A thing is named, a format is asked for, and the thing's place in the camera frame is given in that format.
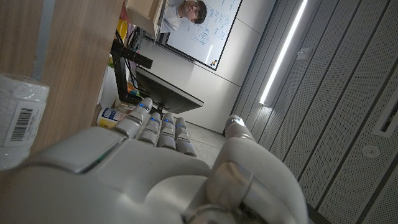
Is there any white wipes canister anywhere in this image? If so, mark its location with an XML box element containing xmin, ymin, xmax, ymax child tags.
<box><xmin>96</xmin><ymin>107</ymin><xmax>128</xmax><ymax>129</ymax></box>

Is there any white cylinder with barcode label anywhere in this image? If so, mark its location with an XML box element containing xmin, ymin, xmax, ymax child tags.
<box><xmin>0</xmin><ymin>73</ymin><xmax>50</xmax><ymax>171</ymax></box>

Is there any white ceiling sensor box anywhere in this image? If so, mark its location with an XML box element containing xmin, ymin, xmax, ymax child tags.
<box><xmin>295</xmin><ymin>47</ymin><xmax>313</xmax><ymax>61</ymax></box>

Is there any black monitor stand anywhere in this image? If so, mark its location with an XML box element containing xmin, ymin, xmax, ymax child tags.
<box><xmin>110</xmin><ymin>39</ymin><xmax>154</xmax><ymax>105</ymax></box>

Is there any black computer monitor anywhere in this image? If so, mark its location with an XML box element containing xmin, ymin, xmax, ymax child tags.
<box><xmin>135</xmin><ymin>66</ymin><xmax>205</xmax><ymax>114</ymax></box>

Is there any round ceiling fixture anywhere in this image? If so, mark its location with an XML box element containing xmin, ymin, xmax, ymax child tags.
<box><xmin>362</xmin><ymin>145</ymin><xmax>381</xmax><ymax>159</ymax></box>

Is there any yellow cup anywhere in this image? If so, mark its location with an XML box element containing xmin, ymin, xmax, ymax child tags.
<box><xmin>117</xmin><ymin>18</ymin><xmax>129</xmax><ymax>41</ymax></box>

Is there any whiteboard with black frame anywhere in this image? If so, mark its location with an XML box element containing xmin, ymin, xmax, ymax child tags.
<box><xmin>164</xmin><ymin>0</ymin><xmax>243</xmax><ymax>71</ymax></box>

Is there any seated person in grey t-shirt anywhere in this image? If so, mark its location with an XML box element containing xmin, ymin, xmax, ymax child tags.
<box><xmin>160</xmin><ymin>0</ymin><xmax>208</xmax><ymax>34</ymax></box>

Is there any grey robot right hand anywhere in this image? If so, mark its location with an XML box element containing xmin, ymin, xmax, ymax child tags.
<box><xmin>0</xmin><ymin>97</ymin><xmax>308</xmax><ymax>224</ymax></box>

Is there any ceiling light strip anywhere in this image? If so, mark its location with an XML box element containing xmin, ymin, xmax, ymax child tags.
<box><xmin>259</xmin><ymin>0</ymin><xmax>308</xmax><ymax>106</ymax></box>

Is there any small wooden drawer box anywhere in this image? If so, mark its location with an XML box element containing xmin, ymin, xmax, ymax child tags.
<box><xmin>126</xmin><ymin>0</ymin><xmax>169</xmax><ymax>37</ymax></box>

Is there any ceiling air vent slot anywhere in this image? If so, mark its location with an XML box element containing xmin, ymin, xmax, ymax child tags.
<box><xmin>371</xmin><ymin>93</ymin><xmax>398</xmax><ymax>138</ymax></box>

